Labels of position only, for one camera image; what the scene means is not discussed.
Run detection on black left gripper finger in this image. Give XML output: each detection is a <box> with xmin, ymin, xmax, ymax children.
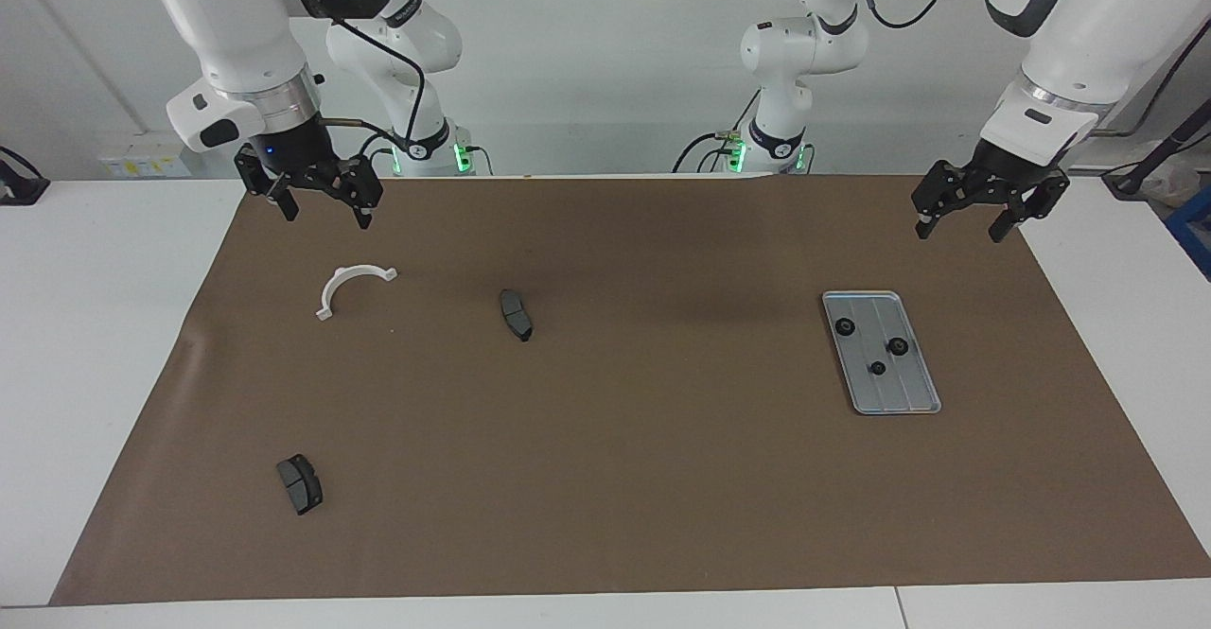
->
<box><xmin>990</xmin><ymin>173</ymin><xmax>1070</xmax><ymax>243</ymax></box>
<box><xmin>913</xmin><ymin>161</ymin><xmax>985</xmax><ymax>239</ymax></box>

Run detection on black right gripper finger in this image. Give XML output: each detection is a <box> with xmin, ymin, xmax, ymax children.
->
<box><xmin>235</xmin><ymin>149</ymin><xmax>300</xmax><ymax>223</ymax></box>
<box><xmin>317</xmin><ymin>158</ymin><xmax>384</xmax><ymax>230</ymax></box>

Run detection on silver metal tray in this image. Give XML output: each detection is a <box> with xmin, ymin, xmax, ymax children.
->
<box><xmin>821</xmin><ymin>290</ymin><xmax>942</xmax><ymax>416</ymax></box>

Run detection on black tripod leg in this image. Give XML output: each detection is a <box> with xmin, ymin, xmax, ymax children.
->
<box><xmin>1102</xmin><ymin>99</ymin><xmax>1211</xmax><ymax>197</ymax></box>

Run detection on blue crate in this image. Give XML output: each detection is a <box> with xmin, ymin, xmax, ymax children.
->
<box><xmin>1164</xmin><ymin>184</ymin><xmax>1211</xmax><ymax>280</ymax></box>

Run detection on long dark grey brake pad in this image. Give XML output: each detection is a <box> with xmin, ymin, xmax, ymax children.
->
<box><xmin>499</xmin><ymin>288</ymin><xmax>535</xmax><ymax>343</ymax></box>

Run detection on black stand base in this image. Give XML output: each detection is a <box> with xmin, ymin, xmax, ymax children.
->
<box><xmin>0</xmin><ymin>145</ymin><xmax>50</xmax><ymax>206</ymax></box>

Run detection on short dark grey brake pad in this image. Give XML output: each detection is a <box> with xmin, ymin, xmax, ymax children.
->
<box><xmin>276</xmin><ymin>454</ymin><xmax>324</xmax><ymax>516</ymax></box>

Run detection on brown paper table mat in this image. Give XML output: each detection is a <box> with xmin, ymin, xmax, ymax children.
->
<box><xmin>49</xmin><ymin>173</ymin><xmax>1211</xmax><ymax>606</ymax></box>

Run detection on white curved plastic bracket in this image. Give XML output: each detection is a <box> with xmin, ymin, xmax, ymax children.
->
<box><xmin>315</xmin><ymin>265</ymin><xmax>399</xmax><ymax>322</ymax></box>

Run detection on white wall socket box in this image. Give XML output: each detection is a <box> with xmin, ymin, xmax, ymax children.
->
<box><xmin>97</xmin><ymin>131</ymin><xmax>204</xmax><ymax>179</ymax></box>

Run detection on black right arm base cables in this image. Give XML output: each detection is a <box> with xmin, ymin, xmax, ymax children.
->
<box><xmin>364</xmin><ymin>126</ymin><xmax>493</xmax><ymax>178</ymax></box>

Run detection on black arm base cables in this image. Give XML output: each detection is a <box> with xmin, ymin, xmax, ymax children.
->
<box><xmin>673</xmin><ymin>90</ymin><xmax>763</xmax><ymax>174</ymax></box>
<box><xmin>364</xmin><ymin>126</ymin><xmax>493</xmax><ymax>178</ymax></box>

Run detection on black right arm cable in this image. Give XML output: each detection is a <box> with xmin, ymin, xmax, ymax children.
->
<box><xmin>270</xmin><ymin>0</ymin><xmax>427</xmax><ymax>152</ymax></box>

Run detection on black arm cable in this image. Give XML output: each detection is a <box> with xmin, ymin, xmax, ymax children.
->
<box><xmin>270</xmin><ymin>0</ymin><xmax>427</xmax><ymax>152</ymax></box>
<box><xmin>849</xmin><ymin>0</ymin><xmax>1211</xmax><ymax>138</ymax></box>

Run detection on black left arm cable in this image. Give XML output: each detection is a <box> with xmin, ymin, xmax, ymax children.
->
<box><xmin>849</xmin><ymin>0</ymin><xmax>1211</xmax><ymax>138</ymax></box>

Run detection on black left arm base cables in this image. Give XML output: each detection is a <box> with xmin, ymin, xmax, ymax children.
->
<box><xmin>673</xmin><ymin>90</ymin><xmax>763</xmax><ymax>174</ymax></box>

